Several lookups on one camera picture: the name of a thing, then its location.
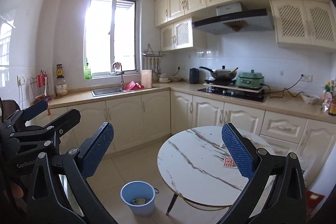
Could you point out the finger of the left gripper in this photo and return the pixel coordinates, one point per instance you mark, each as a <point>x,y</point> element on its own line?
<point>34,110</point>

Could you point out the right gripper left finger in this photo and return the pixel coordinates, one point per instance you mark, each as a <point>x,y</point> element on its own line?
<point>93,149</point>

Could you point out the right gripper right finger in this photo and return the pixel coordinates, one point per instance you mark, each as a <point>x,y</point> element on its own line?
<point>241,149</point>

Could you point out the cream lower kitchen cabinets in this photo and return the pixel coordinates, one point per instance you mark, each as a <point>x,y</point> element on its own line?
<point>143,118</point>

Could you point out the blue plastic trash bucket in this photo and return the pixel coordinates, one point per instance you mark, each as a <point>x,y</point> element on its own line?
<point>139,196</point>

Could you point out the steel kitchen sink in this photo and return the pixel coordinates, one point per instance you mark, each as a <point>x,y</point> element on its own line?
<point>106,91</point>

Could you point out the kitchen window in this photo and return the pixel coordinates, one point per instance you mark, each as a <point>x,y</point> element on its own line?
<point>110,35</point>

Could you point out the red white checkered wrapper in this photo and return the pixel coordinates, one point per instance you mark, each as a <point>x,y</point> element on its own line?
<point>228,162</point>

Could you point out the red utensil holder rack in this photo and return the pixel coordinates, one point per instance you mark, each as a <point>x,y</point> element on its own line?
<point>40,87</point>

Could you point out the large oil jar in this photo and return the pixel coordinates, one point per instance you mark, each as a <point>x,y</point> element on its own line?
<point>61,84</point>

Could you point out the round white marble table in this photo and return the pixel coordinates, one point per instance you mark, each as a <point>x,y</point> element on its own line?
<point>191,163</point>

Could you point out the black gas stove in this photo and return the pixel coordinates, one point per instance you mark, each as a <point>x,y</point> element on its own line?
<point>230,89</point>

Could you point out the green dish soap bottle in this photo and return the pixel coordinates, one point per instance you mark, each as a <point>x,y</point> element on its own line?
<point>87,71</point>

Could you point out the green electric cooker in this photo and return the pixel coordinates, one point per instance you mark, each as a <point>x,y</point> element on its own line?
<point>250,80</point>

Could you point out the red plastic basin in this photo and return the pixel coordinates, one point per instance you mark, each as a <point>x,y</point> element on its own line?
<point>133,86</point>

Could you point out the black wok with lid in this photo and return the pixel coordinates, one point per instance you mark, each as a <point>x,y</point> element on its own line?
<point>221,74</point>

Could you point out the white bowl on counter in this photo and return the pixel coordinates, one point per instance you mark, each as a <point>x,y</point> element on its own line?
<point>310,99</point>

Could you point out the chrome sink faucet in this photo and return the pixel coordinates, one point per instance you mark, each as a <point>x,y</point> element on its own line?
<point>118,71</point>

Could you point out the group of condiment bottles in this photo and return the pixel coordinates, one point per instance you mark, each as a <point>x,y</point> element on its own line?
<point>328,99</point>

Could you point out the wooden cutting board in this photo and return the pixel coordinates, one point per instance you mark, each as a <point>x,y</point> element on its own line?
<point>146,78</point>

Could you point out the black electric kettle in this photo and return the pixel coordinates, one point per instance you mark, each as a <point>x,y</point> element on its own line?
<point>193,75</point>

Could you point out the stacked white bowls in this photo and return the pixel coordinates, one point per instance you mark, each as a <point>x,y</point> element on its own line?
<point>163,78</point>

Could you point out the hanging utensil rack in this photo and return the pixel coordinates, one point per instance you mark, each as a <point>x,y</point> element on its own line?
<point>151,60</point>

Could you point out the black range hood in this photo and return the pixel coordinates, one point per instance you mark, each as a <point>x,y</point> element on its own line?
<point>255,20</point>

